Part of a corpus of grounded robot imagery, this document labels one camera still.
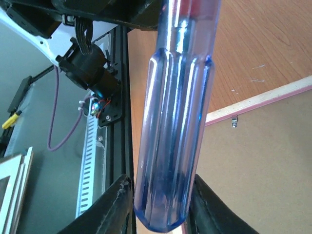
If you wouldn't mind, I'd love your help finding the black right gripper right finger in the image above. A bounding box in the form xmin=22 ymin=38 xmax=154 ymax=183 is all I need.
xmin=189 ymin=175 xmax=258 ymax=234

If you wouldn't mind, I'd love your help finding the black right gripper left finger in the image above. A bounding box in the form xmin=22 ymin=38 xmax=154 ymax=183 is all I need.
xmin=59 ymin=175 xmax=133 ymax=234

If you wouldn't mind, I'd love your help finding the pink photo frame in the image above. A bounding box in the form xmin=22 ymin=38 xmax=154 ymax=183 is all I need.
xmin=197 ymin=77 xmax=312 ymax=234

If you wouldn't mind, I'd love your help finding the blue red screwdriver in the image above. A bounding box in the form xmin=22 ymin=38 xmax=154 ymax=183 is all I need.
xmin=134 ymin=0 xmax=221 ymax=233

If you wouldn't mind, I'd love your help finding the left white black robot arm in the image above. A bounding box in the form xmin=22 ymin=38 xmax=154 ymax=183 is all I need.
xmin=0 ymin=0 xmax=160 ymax=127

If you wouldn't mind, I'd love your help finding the white framed picture stack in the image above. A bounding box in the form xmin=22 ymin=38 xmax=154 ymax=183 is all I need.
xmin=0 ymin=147 xmax=34 ymax=234

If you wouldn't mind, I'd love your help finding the yellow black marker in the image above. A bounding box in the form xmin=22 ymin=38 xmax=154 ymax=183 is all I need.
xmin=2 ymin=110 xmax=22 ymax=129

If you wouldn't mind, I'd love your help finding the light blue cable duct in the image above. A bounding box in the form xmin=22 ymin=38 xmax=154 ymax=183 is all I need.
xmin=76 ymin=99 xmax=98 ymax=217

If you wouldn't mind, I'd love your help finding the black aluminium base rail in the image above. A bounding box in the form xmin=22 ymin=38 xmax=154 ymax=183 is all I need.
xmin=97 ymin=25 xmax=137 ymax=234

